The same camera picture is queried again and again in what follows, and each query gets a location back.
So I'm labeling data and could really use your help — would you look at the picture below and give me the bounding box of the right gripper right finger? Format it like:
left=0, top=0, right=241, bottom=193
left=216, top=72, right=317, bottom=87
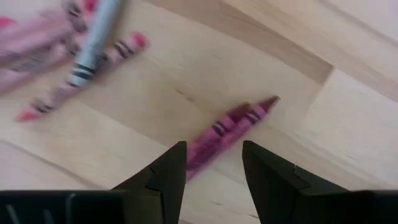
left=242, top=140, right=348, bottom=224

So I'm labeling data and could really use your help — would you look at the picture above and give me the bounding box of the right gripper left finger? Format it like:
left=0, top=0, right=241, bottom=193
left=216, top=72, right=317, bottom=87
left=111, top=140, right=187, bottom=224

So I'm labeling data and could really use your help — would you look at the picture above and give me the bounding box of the magenta crayon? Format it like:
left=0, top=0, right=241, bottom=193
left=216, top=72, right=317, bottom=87
left=186, top=101, right=252, bottom=175
left=188, top=95, right=280, bottom=182

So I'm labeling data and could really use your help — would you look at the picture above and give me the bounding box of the gray crayon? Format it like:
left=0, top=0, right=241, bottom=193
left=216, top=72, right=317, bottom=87
left=67, top=0, right=123, bottom=90

